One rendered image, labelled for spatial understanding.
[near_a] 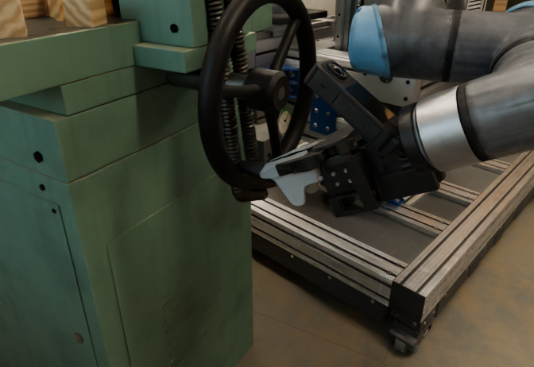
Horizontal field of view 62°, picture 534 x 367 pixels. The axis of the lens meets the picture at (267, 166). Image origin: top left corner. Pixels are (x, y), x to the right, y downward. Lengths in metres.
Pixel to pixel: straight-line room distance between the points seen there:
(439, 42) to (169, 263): 0.59
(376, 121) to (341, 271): 0.89
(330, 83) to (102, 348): 0.58
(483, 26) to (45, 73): 0.48
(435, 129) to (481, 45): 0.11
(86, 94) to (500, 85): 0.48
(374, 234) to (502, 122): 1.03
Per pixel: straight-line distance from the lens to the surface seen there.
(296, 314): 1.42
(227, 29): 0.53
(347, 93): 0.46
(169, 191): 0.79
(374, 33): 0.50
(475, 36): 0.50
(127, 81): 0.68
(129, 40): 0.68
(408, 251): 1.36
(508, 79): 0.42
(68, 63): 0.62
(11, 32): 0.60
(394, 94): 1.01
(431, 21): 0.50
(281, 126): 0.95
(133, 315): 0.84
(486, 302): 1.60
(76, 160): 0.65
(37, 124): 0.65
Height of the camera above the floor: 0.99
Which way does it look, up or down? 26 degrees down
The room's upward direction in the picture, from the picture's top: straight up
